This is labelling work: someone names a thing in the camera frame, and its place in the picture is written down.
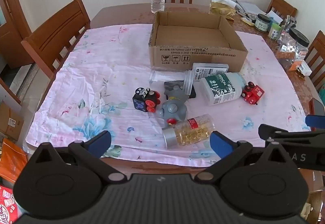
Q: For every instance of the pink floral tablecloth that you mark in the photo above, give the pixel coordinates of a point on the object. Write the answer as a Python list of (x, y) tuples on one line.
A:
[(96, 81)]

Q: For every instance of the brown cardboard carton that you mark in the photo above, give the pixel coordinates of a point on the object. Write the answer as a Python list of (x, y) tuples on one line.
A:
[(9, 119)]

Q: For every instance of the stack of papers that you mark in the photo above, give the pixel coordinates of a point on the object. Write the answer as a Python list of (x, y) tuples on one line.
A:
[(250, 6)]

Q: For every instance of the red printed packet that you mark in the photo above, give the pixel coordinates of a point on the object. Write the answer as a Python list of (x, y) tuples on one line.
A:
[(7, 203)]

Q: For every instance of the black flat block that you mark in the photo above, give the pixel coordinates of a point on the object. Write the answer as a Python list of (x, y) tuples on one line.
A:
[(193, 93)]

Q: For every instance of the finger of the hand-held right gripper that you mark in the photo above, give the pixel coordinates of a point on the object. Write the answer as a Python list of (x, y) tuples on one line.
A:
[(284, 135), (316, 121)]

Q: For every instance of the black toy train red wheels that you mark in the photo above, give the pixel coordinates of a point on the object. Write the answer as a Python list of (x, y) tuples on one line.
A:
[(142, 103)]

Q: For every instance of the gold capsule pill bottle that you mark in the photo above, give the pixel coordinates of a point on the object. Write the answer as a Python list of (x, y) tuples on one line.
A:
[(188, 131)]

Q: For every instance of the wooden door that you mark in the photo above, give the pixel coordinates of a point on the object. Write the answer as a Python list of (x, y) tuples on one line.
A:
[(10, 23)]

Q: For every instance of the cardboard box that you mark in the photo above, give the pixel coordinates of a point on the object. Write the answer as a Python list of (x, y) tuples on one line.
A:
[(193, 57)]

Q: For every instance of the clear plastic jar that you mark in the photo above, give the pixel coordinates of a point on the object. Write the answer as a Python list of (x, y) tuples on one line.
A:
[(165, 77)]

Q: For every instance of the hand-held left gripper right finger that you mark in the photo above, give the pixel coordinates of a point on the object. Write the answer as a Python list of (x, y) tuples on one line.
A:
[(221, 144)]

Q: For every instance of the small orange box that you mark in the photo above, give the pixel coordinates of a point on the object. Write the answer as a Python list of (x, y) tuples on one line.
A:
[(301, 66)]

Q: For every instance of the yellow flat packet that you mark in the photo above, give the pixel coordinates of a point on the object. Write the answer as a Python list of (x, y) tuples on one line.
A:
[(247, 21)]

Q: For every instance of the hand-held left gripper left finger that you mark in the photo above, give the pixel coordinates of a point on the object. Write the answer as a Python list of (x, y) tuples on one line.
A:
[(101, 141)]

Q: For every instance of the dark-lidded glass jar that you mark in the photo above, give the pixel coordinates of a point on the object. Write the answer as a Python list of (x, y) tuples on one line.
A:
[(262, 22)]

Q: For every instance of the small green-lidded jar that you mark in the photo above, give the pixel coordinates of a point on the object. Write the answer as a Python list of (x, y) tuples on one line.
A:
[(274, 32)]

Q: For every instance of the large clear black-lidded jar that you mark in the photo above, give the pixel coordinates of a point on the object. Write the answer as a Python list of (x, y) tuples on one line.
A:
[(292, 45)]

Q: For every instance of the clear cup of pens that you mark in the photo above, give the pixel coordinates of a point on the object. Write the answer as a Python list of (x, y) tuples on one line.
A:
[(289, 24)]

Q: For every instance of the gold tissue pack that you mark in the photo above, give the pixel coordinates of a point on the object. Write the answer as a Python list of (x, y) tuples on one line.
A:
[(222, 8)]

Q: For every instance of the orange bag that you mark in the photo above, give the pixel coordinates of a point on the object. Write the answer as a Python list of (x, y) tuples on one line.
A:
[(11, 160)]

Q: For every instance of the clear flat labelled box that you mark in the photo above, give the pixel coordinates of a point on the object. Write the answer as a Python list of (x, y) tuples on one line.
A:
[(209, 70)]

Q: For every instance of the white bottle green label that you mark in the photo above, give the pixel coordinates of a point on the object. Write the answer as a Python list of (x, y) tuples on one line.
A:
[(221, 86)]

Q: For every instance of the grey toy figure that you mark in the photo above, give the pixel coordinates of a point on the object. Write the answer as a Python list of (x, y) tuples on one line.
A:
[(174, 109)]

